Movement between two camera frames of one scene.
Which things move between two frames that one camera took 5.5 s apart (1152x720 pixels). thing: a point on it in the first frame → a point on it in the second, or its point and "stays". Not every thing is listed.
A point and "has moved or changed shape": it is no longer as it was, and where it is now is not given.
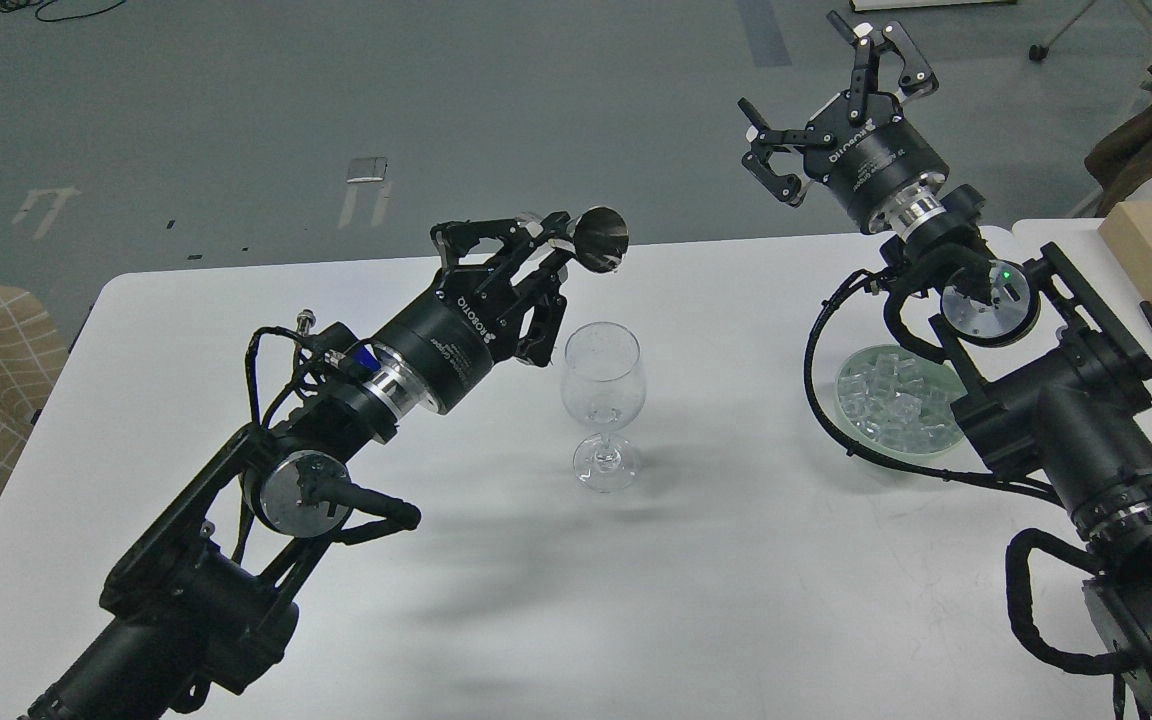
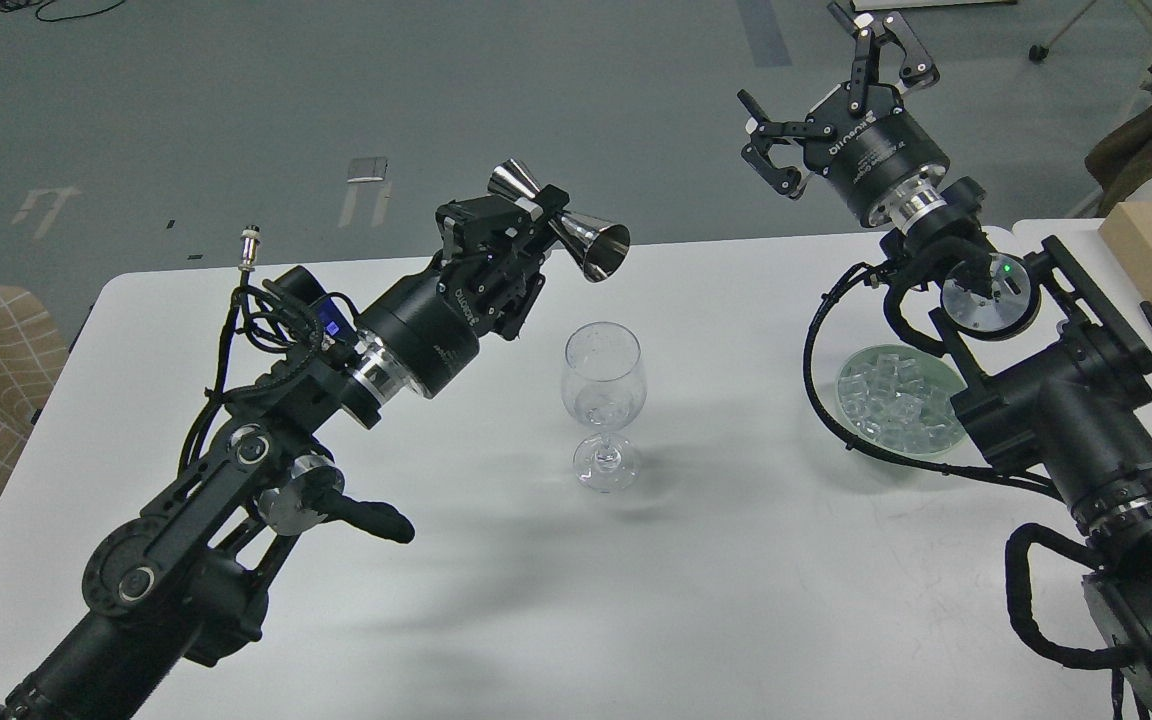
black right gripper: x=870 y=160 stays
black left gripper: x=452 y=336 → x=489 y=275
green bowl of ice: x=896 y=400 stays
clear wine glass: x=603 y=385 stays
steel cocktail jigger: x=600 y=237 has moved or changed shape
